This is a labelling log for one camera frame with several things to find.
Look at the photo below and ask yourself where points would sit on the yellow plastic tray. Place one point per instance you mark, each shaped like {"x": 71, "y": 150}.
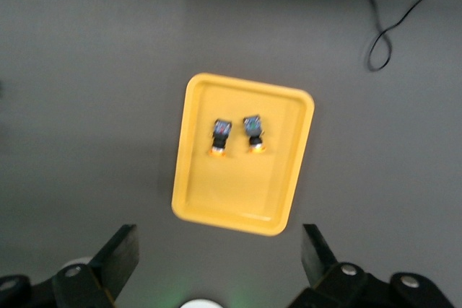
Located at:
{"x": 234, "y": 192}

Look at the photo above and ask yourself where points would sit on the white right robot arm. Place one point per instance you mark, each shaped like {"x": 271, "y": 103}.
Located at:
{"x": 202, "y": 304}

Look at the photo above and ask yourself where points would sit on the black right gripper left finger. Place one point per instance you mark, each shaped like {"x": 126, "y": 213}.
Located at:
{"x": 108, "y": 264}

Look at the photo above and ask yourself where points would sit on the yellow mushroom push button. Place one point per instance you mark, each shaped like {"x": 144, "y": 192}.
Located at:
{"x": 254, "y": 131}
{"x": 220, "y": 135}

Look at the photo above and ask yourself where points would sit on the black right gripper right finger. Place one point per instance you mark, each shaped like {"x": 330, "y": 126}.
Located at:
{"x": 325, "y": 268}

